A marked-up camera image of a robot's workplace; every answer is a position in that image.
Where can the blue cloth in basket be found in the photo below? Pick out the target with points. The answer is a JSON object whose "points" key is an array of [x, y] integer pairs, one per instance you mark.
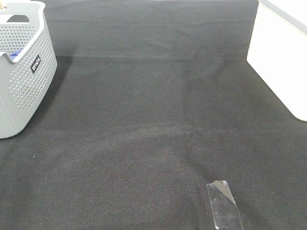
{"points": [[15, 54]]}

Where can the black table cloth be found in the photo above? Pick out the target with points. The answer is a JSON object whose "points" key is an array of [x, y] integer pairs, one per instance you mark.
{"points": [[151, 101]]}

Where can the clear tape strip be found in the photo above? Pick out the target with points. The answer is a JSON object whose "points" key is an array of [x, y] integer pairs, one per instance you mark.
{"points": [[225, 212]]}

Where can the grey perforated laundry basket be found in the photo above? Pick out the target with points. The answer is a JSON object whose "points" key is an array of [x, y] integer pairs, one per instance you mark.
{"points": [[25, 80]]}

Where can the white plastic storage basket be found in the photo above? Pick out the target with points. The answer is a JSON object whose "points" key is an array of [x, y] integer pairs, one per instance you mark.
{"points": [[278, 51]]}

